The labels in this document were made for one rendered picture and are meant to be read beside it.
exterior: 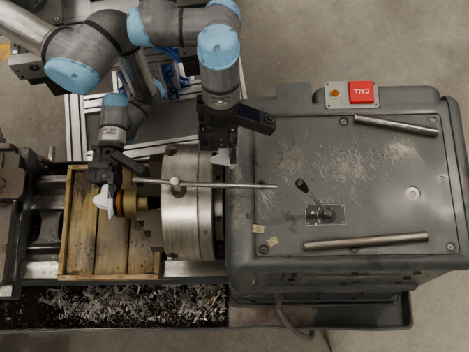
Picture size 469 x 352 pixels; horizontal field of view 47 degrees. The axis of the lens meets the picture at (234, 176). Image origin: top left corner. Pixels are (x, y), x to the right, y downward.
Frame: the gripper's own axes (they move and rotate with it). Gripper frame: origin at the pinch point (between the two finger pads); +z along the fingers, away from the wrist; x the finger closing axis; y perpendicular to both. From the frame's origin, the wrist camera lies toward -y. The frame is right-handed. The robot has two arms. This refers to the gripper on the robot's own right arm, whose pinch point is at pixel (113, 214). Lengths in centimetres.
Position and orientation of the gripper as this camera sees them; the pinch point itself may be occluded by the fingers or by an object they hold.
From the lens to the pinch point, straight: 148.8
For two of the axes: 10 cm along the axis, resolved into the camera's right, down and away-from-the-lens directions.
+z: 0.0, 9.4, -3.3
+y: -10.0, 0.1, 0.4
